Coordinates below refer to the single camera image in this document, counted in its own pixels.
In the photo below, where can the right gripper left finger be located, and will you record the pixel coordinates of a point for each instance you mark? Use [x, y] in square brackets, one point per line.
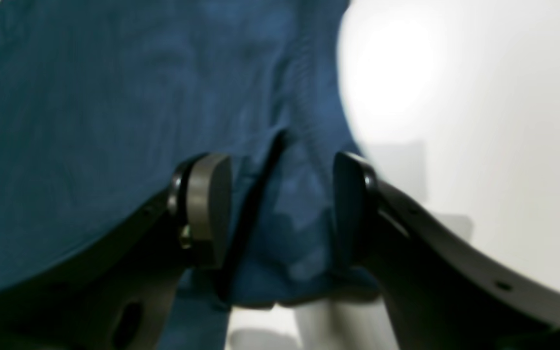
[118, 293]

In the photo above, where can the blue T-shirt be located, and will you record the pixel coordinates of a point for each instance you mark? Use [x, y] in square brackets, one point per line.
[100, 100]

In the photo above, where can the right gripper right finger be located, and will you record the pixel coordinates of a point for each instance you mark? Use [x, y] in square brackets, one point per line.
[439, 291]

